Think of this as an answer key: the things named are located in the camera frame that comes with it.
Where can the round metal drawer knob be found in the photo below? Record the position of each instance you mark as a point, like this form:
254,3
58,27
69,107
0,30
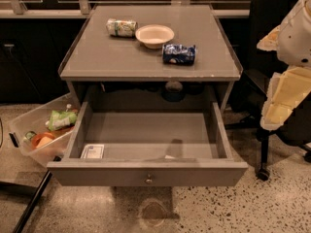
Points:
149,179

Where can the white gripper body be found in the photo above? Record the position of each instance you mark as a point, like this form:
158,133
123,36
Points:
296,41

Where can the grey cabinet desk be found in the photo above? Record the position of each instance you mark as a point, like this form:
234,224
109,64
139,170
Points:
122,43

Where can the open grey top drawer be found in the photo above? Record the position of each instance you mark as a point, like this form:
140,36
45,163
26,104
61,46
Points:
185,148

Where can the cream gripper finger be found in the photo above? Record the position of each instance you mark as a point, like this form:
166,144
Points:
285,92
270,41

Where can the small green-lidded item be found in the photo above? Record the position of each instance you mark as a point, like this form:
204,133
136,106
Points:
29,136

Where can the green snack pouch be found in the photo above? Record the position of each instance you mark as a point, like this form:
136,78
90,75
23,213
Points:
61,119

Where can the clear plastic storage bin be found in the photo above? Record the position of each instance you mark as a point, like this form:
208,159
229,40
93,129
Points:
35,120

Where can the white card in drawer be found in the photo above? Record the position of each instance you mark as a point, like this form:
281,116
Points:
93,151

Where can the white paper bowl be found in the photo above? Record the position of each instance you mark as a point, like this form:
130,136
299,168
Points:
154,36

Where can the orange round object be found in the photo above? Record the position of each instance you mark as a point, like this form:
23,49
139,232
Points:
41,139

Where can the black office chair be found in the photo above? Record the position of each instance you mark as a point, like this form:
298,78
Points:
250,93

